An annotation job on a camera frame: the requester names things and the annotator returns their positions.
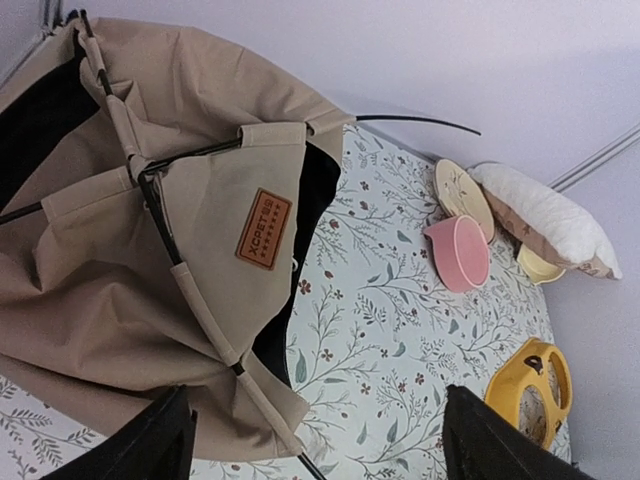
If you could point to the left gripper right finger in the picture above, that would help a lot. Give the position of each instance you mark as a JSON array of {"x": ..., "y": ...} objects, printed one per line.
[{"x": 479, "y": 444}]

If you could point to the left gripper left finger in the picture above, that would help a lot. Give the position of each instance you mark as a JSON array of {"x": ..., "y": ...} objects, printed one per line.
[{"x": 156, "y": 444}]

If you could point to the beige fabric pet tent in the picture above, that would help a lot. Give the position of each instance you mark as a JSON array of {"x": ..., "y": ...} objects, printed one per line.
[{"x": 125, "y": 225}]

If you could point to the black flexible tent pole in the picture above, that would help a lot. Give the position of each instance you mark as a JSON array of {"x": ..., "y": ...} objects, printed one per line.
[{"x": 416, "y": 119}]

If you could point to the pale yellow pet bowl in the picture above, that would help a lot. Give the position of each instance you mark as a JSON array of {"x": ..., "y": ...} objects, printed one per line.
[{"x": 537, "y": 269}]

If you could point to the pink round pet bowl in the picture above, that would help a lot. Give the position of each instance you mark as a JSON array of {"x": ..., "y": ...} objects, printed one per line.
[{"x": 461, "y": 253}]

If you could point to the yellow double bowl holder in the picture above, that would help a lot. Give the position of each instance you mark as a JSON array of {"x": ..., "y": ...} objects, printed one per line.
[{"x": 533, "y": 391}]

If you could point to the white and brown pillow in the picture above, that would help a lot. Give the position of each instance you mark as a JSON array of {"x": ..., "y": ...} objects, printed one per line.
[{"x": 555, "y": 228}]

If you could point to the beige bird-print plate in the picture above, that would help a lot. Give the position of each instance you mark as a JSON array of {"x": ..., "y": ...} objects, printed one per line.
[{"x": 458, "y": 194}]

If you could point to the right aluminium frame post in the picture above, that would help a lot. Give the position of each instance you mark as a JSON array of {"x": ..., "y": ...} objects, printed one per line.
[{"x": 597, "y": 160}]

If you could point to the aluminium frame post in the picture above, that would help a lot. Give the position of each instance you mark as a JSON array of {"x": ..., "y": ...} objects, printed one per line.
[
  {"x": 25, "y": 26},
  {"x": 597, "y": 160}
]

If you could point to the left aluminium frame post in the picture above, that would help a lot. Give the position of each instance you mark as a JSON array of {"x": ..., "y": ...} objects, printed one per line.
[{"x": 25, "y": 26}]

